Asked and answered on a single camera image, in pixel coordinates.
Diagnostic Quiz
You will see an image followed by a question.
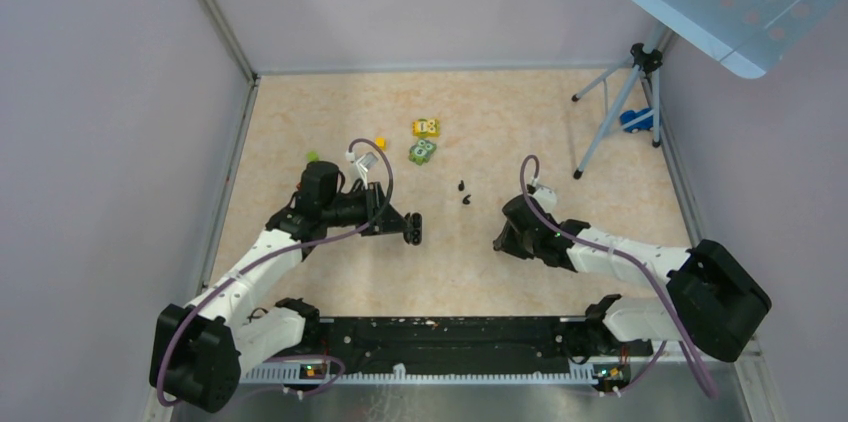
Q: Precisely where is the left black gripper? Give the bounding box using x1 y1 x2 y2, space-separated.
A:
322 181 413 236

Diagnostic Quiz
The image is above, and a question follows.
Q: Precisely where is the black earbud charging case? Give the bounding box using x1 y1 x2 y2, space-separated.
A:
404 212 423 246

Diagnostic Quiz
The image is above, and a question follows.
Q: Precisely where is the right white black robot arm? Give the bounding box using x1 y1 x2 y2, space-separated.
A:
493 195 772 362

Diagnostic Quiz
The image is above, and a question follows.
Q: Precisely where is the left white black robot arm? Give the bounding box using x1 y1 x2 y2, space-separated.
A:
149 161 423 413

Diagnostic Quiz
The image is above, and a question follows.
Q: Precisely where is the green number block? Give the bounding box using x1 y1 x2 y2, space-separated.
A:
408 139 437 166

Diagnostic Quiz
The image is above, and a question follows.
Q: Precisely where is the yellow number block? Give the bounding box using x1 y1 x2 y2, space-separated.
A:
412 118 441 138

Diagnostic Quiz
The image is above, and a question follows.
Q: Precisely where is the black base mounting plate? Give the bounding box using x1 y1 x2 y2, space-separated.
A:
279 316 654 375

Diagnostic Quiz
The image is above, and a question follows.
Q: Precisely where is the blue toy car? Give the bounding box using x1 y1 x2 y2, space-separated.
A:
619 108 654 133

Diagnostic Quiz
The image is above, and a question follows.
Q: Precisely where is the light blue tripod stand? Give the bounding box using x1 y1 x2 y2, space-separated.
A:
571 22 670 180

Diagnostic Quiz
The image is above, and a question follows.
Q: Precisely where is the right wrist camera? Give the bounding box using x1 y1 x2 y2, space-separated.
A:
530 184 558 213

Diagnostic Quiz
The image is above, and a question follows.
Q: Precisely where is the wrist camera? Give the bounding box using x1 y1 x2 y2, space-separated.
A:
345 151 379 186
530 184 558 213

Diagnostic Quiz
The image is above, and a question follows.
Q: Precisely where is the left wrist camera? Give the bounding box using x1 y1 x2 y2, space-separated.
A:
345 151 379 186

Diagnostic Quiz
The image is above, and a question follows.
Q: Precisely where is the white cable duct strip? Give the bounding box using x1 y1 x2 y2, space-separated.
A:
241 362 597 386

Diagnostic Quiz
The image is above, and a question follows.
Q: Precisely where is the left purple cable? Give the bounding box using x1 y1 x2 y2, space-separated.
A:
154 137 396 408

